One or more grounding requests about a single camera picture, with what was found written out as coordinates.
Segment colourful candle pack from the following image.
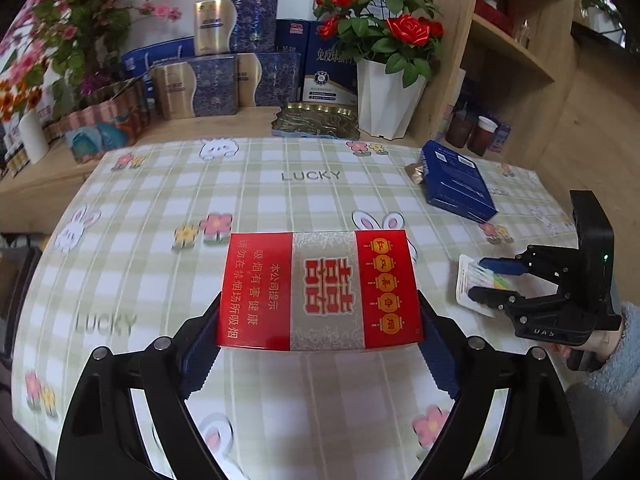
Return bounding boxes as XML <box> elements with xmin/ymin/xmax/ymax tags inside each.
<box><xmin>456</xmin><ymin>254</ymin><xmax>521</xmax><ymax>318</ymax></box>

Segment dark blue box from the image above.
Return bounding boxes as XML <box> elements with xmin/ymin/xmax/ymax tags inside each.
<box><xmin>275</xmin><ymin>19</ymin><xmax>312</xmax><ymax>56</ymax></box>

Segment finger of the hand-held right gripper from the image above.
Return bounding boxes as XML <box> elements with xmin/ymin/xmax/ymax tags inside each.
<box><xmin>477</xmin><ymin>244</ymin><xmax>581</xmax><ymax>281</ymax></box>
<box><xmin>466</xmin><ymin>286</ymin><xmax>563</xmax><ymax>331</ymax></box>

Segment orange artificial flowers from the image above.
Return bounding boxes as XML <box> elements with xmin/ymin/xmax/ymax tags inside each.
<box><xmin>0</xmin><ymin>77</ymin><xmax>43</xmax><ymax>123</ymax></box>

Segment pink artificial blossom plant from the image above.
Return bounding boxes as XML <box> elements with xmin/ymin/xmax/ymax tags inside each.
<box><xmin>0</xmin><ymin>0</ymin><xmax>183</xmax><ymax>111</ymax></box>

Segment brown jars on shelf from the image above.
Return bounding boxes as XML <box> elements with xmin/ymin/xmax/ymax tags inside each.
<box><xmin>467</xmin><ymin>116</ymin><xmax>498</xmax><ymax>157</ymax></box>

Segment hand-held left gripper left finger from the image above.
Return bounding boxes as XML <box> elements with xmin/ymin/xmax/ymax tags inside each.
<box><xmin>55</xmin><ymin>292</ymin><xmax>226</xmax><ymax>480</ymax></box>

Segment person's right hand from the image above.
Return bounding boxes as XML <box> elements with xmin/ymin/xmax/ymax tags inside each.
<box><xmin>582</xmin><ymin>316</ymin><xmax>629</xmax><ymax>362</ymax></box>

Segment blue white carton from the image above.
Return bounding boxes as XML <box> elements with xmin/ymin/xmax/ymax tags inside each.
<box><xmin>301</xmin><ymin>22</ymin><xmax>360</xmax><ymax>107</ymax></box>

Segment white bottle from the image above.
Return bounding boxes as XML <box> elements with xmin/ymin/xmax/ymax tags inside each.
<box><xmin>19</xmin><ymin>109</ymin><xmax>50</xmax><ymax>165</ymax></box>

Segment blue cardboard box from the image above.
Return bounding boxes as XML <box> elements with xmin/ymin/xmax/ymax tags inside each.
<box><xmin>421</xmin><ymin>140</ymin><xmax>500</xmax><ymax>224</ymax></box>

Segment gold tin tray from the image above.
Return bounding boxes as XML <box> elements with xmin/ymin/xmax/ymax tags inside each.
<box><xmin>271</xmin><ymin>101</ymin><xmax>362</xmax><ymax>140</ymax></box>

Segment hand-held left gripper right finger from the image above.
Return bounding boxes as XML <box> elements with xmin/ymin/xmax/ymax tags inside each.
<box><xmin>412</xmin><ymin>290</ymin><xmax>583</xmax><ymax>480</ymax></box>

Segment red shelf items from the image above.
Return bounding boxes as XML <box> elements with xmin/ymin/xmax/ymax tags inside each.
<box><xmin>474</xmin><ymin>0</ymin><xmax>516</xmax><ymax>33</ymax></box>

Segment blue gold gift box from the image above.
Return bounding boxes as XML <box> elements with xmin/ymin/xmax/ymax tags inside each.
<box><xmin>194</xmin><ymin>0</ymin><xmax>279</xmax><ymax>57</ymax></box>
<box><xmin>150</xmin><ymin>56</ymin><xmax>238</xmax><ymax>121</ymax></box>
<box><xmin>236</xmin><ymin>51</ymin><xmax>303</xmax><ymax>109</ymax></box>

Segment flat blue box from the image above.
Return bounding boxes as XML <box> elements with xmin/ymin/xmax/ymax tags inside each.
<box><xmin>121</xmin><ymin>36</ymin><xmax>197</xmax><ymax>83</ymax></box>

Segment red cigarette carton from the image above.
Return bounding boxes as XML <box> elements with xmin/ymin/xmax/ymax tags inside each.
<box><xmin>216</xmin><ymin>230</ymin><xmax>426</xmax><ymax>352</ymax></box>

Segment green checkered tablecloth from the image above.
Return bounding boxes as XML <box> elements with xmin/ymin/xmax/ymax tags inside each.
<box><xmin>10</xmin><ymin>135</ymin><xmax>581</xmax><ymax>480</ymax></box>

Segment row of small bottles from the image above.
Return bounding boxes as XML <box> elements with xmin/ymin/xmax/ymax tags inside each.
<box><xmin>0</xmin><ymin>137</ymin><xmax>28</xmax><ymax>178</ymax></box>

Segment brown wavy planter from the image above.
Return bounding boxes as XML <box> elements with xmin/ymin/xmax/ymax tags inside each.
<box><xmin>44</xmin><ymin>79</ymin><xmax>153</xmax><ymax>143</ymax></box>

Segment red roses in white pot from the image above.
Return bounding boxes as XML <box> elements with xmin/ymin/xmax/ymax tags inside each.
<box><xmin>314</xmin><ymin>0</ymin><xmax>446</xmax><ymax>139</ymax></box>

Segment small blue carton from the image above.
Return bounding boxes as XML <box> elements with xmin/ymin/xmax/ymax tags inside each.
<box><xmin>490</xmin><ymin>122</ymin><xmax>513</xmax><ymax>154</ymax></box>

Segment wooden shelf unit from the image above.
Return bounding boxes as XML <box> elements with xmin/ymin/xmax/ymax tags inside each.
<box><xmin>402</xmin><ymin>0</ymin><xmax>640</xmax><ymax>201</ymax></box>

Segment brown cup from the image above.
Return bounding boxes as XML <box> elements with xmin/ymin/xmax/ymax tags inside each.
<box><xmin>445</xmin><ymin>110</ymin><xmax>476</xmax><ymax>148</ymax></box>

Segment teal plastic item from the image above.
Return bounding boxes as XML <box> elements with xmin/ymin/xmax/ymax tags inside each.
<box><xmin>69</xmin><ymin>114</ymin><xmax>140</xmax><ymax>162</ymax></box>

